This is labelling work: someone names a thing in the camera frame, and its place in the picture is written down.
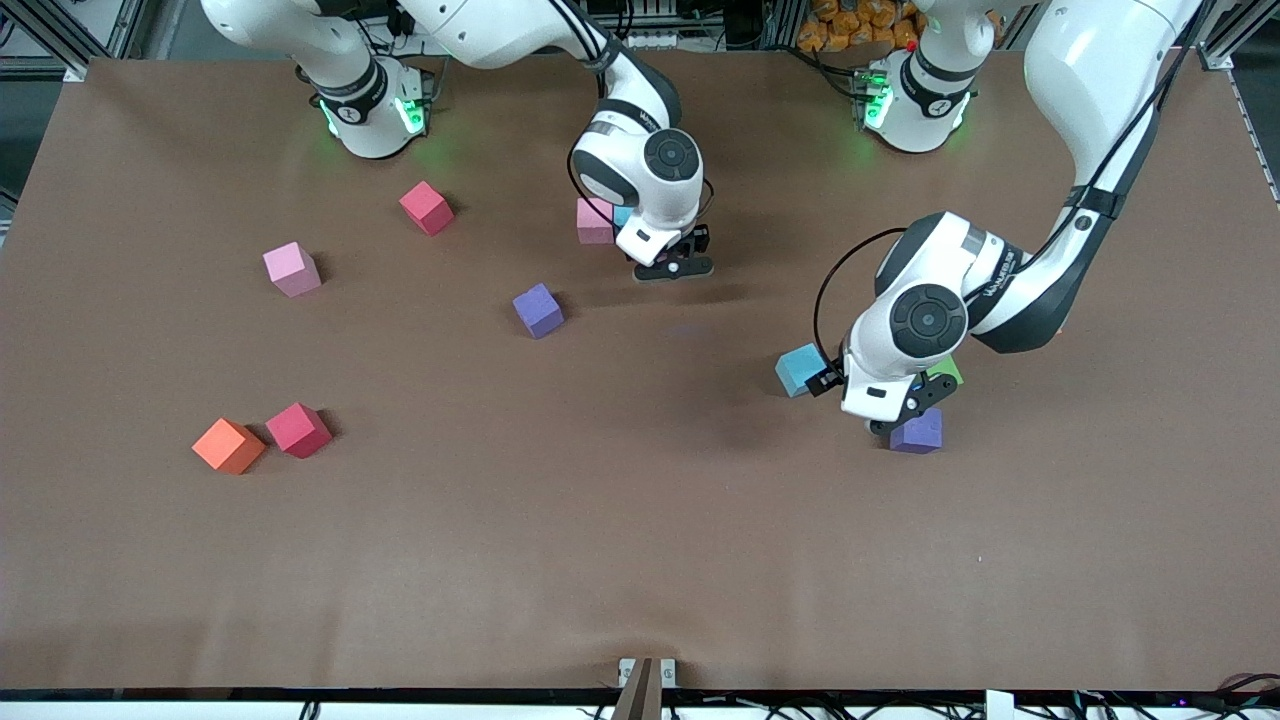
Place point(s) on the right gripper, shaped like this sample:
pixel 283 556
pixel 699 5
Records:
pixel 699 240

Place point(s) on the blue foam cube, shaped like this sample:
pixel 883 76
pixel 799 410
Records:
pixel 622 213
pixel 795 368

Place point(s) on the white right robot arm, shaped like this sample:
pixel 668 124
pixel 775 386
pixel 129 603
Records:
pixel 670 155

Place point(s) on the orange foam cube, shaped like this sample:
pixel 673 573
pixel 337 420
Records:
pixel 225 447

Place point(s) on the green foam cube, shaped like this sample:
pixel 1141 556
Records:
pixel 950 372

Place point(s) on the aluminium frame rail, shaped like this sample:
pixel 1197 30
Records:
pixel 640 695

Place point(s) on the silver aluminium frame post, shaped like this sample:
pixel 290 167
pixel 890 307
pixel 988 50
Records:
pixel 75 72
pixel 1216 60

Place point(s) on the crimson foam cube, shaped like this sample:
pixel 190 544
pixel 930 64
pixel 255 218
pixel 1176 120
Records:
pixel 427 208
pixel 297 430

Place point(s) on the silver camera pole bracket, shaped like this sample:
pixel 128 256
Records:
pixel 626 668

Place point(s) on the purple foam cube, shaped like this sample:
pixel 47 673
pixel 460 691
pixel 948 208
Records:
pixel 538 311
pixel 920 438

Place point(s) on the orange snack bag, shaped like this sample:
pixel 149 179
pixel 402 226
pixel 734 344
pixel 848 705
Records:
pixel 830 35

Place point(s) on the brown table mat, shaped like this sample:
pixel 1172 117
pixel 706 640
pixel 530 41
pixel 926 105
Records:
pixel 640 560

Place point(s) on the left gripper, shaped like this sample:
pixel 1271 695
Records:
pixel 829 379

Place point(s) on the pink foam cube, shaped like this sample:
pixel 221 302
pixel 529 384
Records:
pixel 592 225
pixel 292 270

